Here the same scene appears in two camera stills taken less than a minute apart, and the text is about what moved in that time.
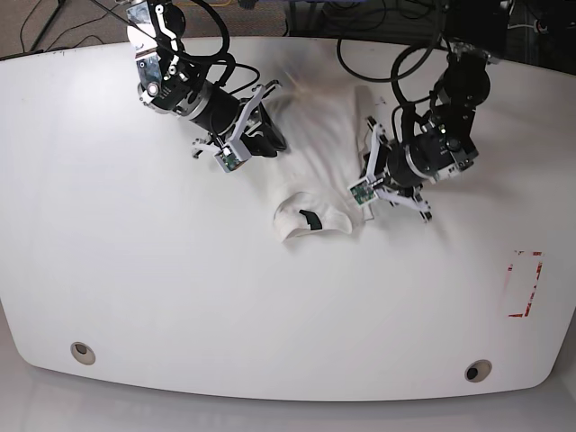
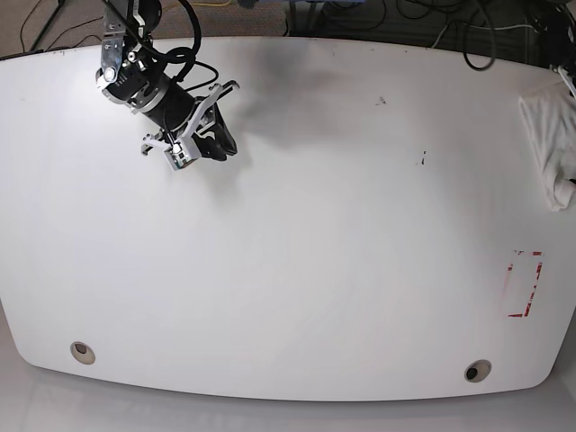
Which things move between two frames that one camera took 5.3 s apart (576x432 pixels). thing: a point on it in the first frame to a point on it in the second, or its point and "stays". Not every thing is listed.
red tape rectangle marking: [510, 268] stays
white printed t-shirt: [309, 182] to [551, 116]
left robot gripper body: [388, 189] to [568, 80]
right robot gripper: [235, 130] to [207, 146]
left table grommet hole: [83, 353] stays
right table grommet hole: [478, 371] stays
